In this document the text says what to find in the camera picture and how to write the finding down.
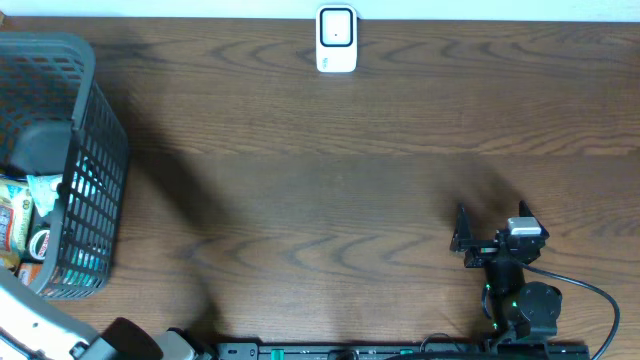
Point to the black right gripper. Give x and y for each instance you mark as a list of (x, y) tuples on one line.
[(482, 249)]

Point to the teal small snack packet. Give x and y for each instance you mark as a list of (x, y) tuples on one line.
[(44, 192)]

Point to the cream snack bag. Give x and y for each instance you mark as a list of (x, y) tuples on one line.
[(16, 212)]

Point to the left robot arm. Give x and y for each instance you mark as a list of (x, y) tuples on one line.
[(35, 329)]

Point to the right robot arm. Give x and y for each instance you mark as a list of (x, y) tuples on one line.
[(523, 313)]

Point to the white barcode scanner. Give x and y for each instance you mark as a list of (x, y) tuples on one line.
[(336, 34)]

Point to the grey plastic shopping basket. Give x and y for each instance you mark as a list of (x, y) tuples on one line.
[(55, 120)]

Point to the round black white container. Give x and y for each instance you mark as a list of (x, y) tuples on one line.
[(38, 244)]

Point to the orange snack packet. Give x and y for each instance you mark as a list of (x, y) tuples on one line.
[(28, 271)]

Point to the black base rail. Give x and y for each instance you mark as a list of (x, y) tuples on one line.
[(438, 348)]

